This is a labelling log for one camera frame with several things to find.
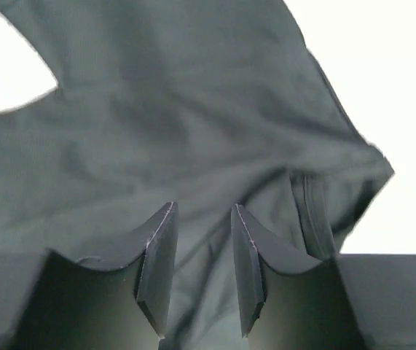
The black t-shirt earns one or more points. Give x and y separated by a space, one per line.
208 104

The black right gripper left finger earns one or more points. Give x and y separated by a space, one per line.
115 296

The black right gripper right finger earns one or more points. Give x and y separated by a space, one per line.
288 299

